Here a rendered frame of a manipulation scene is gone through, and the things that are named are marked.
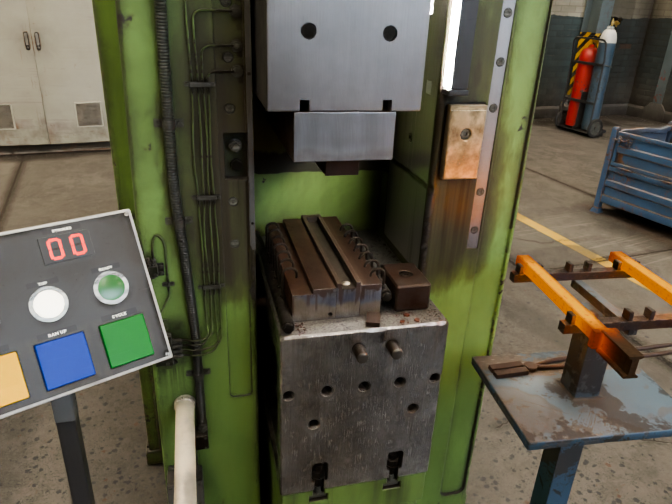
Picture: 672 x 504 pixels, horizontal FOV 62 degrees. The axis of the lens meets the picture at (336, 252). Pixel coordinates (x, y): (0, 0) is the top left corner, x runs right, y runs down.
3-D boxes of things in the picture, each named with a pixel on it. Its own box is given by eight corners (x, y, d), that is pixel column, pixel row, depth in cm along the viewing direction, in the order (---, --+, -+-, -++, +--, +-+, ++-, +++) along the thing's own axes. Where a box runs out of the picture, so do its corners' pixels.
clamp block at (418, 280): (429, 309, 129) (432, 284, 127) (394, 312, 127) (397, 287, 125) (411, 285, 140) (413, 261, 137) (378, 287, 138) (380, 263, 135)
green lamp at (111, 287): (126, 301, 97) (123, 279, 95) (97, 304, 96) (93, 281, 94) (127, 293, 99) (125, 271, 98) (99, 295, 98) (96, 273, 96)
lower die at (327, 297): (379, 313, 126) (382, 280, 123) (292, 322, 122) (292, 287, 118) (335, 240, 163) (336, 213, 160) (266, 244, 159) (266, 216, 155)
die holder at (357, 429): (428, 472, 143) (450, 321, 124) (280, 496, 134) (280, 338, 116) (365, 348, 192) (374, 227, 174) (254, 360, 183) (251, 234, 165)
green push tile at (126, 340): (155, 354, 98) (143, 313, 99) (111, 369, 94) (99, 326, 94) (152, 354, 100) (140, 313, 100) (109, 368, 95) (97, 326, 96)
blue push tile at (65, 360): (96, 374, 92) (83, 330, 93) (47, 391, 88) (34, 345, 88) (94, 374, 94) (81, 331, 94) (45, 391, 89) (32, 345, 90)
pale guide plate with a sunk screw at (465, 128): (477, 178, 132) (488, 105, 125) (442, 180, 130) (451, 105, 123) (473, 176, 134) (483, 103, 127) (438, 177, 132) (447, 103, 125)
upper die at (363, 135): (392, 159, 112) (396, 111, 108) (293, 162, 107) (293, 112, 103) (340, 118, 149) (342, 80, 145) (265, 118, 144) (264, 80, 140)
